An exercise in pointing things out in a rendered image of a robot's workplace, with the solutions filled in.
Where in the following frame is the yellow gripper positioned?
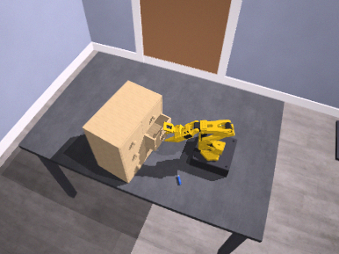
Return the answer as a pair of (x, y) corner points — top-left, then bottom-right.
(163, 122), (184, 142)

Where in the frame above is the wooden chest of drawers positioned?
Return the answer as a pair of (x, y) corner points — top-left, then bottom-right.
(83, 81), (162, 183)

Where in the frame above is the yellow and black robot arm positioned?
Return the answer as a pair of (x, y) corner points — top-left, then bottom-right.
(181, 120), (234, 161)

